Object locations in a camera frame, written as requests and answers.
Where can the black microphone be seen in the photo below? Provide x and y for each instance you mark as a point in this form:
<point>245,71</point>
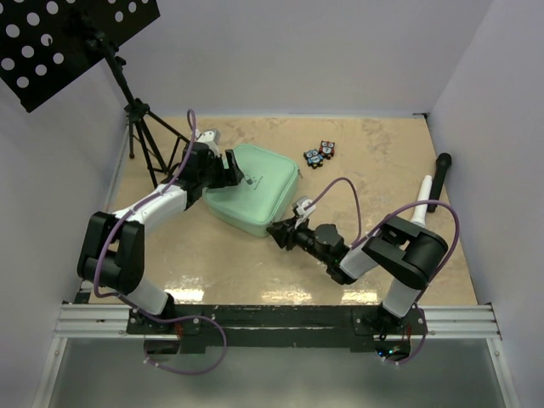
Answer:
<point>442,165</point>

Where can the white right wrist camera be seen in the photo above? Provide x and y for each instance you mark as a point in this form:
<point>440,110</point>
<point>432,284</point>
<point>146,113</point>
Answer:
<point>302,209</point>

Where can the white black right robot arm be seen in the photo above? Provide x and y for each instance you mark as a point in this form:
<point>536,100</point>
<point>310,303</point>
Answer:
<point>410,253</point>

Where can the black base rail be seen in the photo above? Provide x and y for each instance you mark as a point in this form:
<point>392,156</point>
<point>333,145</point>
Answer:
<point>358,329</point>

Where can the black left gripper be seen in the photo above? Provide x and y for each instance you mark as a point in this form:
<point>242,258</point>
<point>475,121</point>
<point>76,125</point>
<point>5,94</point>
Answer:
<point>228,177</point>

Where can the mint green medicine case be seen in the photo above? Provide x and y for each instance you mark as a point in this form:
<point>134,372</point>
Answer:
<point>261,198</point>

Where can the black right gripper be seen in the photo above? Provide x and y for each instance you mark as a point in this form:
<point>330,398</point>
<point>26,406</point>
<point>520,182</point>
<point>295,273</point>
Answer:
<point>280,230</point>

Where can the black music stand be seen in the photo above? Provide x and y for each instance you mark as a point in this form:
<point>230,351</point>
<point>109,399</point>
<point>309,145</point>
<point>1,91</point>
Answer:
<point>47,45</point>

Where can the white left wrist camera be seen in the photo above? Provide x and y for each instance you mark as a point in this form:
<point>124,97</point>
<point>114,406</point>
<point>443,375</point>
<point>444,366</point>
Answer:
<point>211,138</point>

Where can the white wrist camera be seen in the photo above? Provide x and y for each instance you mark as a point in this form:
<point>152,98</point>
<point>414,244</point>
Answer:
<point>211,138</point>
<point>302,209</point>

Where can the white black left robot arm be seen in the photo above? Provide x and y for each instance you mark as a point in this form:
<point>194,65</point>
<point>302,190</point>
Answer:
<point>113,251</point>

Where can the blue owl number block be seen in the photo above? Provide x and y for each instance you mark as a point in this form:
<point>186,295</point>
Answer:
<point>313,158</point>

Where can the white microphone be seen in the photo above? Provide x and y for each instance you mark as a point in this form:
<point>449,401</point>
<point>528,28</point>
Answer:
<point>420,211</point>

